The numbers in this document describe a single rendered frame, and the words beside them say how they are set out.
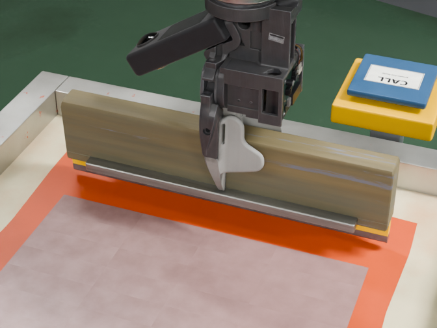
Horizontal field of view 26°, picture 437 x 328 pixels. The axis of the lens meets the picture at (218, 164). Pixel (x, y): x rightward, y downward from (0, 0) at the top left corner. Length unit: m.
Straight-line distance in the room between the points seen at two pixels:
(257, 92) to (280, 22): 0.08
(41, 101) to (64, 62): 2.10
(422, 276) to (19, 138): 0.48
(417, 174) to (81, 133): 0.37
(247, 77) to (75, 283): 0.26
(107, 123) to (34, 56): 2.32
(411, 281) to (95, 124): 0.36
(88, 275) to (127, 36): 2.48
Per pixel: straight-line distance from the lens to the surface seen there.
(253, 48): 0.88
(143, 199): 1.03
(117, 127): 0.99
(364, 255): 0.97
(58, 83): 1.18
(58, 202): 1.04
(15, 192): 1.06
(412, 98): 1.20
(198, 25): 0.88
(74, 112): 1.01
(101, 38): 3.38
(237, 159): 0.93
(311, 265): 0.95
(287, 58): 0.87
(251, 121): 0.97
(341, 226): 0.94
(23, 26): 3.51
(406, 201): 1.05
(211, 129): 0.90
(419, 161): 1.05
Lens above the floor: 1.59
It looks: 36 degrees down
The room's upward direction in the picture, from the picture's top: straight up
